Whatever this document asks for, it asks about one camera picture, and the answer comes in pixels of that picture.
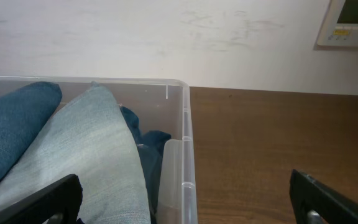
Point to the dark blue jeans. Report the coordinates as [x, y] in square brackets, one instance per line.
[23, 113]

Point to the clear plastic storage bin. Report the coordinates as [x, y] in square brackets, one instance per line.
[160, 104]

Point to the light grey jeans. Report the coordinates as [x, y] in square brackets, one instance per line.
[88, 137]

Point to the blue taped cloth bundle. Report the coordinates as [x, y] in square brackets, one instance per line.
[150, 147]

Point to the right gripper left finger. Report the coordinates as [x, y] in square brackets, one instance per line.
[59, 202]

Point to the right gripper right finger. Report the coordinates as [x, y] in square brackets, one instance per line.
[314, 202]

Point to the white wall control panel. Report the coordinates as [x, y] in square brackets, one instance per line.
[340, 25]

